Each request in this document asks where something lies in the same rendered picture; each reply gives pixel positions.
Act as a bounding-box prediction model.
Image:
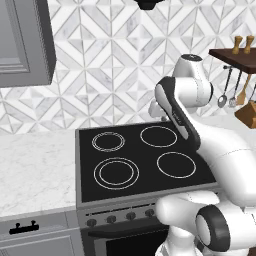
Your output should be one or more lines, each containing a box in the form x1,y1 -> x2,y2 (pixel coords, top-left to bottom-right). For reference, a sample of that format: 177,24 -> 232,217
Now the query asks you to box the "grey drawer front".
0,211 -> 81,240

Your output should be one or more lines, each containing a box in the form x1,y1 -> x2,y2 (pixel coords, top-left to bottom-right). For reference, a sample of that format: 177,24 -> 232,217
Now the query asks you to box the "black drawer handle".
8,220 -> 40,236

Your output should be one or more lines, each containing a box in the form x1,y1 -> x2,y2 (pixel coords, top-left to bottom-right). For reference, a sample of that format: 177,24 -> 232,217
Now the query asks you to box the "hanging metal spatula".
228,68 -> 243,109

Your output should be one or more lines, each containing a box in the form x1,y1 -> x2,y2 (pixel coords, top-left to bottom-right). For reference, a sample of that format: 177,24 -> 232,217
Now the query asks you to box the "black extractor hood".
133,0 -> 166,11

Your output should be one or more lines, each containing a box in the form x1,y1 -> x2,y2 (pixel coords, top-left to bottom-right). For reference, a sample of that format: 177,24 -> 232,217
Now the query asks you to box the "grey oven door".
81,227 -> 172,256

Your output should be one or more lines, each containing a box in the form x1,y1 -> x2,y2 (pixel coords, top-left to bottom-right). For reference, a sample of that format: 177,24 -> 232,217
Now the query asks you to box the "wooden shaker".
243,34 -> 256,55
231,35 -> 244,56

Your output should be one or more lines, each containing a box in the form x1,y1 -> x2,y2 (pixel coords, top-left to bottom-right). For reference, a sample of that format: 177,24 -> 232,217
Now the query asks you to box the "hanging dark utensil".
247,82 -> 256,102

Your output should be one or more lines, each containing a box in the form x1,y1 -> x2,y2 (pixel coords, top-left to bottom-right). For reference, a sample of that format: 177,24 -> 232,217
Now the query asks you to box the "hanging metal spoon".
217,65 -> 234,109

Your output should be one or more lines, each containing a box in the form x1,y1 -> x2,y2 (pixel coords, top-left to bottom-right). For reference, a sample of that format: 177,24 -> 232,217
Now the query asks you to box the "grey wall cupboard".
0,0 -> 57,89

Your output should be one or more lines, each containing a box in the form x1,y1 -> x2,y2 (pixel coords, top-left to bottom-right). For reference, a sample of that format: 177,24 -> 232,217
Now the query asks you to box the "hanging wooden spatula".
236,73 -> 253,107

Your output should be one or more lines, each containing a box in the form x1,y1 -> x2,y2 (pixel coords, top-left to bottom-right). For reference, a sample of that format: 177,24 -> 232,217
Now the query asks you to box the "grey stove with black hob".
75,121 -> 224,256

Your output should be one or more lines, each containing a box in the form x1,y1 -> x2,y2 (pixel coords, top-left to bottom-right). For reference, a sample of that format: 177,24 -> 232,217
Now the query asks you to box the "dark wooden shelf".
208,47 -> 256,75

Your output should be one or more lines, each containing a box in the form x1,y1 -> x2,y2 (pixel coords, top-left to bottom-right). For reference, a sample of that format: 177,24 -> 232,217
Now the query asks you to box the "grey cupboard door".
0,233 -> 85,256

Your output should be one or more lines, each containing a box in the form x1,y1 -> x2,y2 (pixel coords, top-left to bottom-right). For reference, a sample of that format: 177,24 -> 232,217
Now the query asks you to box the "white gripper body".
148,99 -> 168,122

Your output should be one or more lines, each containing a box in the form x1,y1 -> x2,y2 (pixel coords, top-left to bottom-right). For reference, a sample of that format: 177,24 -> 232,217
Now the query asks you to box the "black oven door handle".
87,223 -> 170,240

